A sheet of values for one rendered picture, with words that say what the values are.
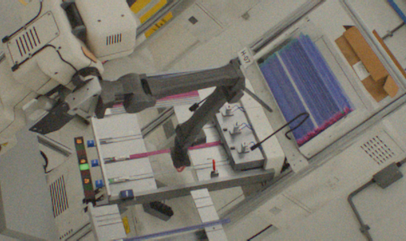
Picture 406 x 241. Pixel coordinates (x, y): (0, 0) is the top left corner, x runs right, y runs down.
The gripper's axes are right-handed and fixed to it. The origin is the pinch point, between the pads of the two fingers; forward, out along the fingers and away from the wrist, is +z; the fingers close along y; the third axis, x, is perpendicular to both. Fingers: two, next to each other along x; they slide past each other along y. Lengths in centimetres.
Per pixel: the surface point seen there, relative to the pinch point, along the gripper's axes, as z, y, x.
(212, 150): 2.1, 8.2, -17.0
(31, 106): 47, 94, 59
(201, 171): 1.8, -1.9, -9.1
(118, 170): 1.1, 5.7, 24.9
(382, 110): -29, -11, -81
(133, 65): 65, 135, -6
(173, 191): 1.8, -9.4, 4.7
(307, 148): -12, -10, -52
